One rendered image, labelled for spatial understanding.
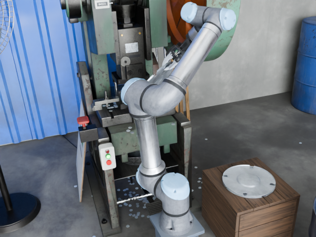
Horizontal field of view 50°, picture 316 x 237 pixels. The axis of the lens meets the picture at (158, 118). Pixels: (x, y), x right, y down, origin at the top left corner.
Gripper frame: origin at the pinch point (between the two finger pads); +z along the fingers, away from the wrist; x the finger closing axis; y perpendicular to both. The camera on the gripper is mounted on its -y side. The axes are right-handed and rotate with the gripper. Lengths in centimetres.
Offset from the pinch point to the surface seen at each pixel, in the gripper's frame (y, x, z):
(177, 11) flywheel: -61, -19, -3
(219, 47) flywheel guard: -28.5, 12.4, -16.7
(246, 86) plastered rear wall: -216, 77, 47
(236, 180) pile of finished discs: -12, 73, 23
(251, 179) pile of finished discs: -14, 78, 17
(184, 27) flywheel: -53, -9, -2
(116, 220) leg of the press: 10, 45, 90
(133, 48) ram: -21.6, -19.7, 16.2
